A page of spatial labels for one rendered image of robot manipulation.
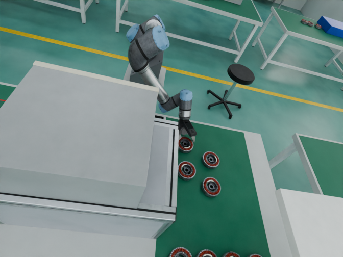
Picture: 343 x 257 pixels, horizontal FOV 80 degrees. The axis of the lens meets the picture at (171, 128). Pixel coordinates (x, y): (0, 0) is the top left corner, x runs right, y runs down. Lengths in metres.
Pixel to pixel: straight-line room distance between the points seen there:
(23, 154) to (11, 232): 0.60
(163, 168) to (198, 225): 0.47
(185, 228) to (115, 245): 0.34
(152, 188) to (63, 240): 0.51
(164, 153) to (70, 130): 0.38
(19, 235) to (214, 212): 0.92
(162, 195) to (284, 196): 0.45
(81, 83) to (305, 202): 0.92
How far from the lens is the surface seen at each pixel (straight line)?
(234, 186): 1.36
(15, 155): 0.63
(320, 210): 0.99
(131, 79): 1.61
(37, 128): 0.67
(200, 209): 1.22
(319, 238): 0.93
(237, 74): 2.59
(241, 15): 3.60
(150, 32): 1.12
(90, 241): 1.10
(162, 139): 0.89
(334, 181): 1.95
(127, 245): 1.10
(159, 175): 0.80
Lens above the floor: 1.84
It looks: 50 degrees down
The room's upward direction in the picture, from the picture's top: 22 degrees clockwise
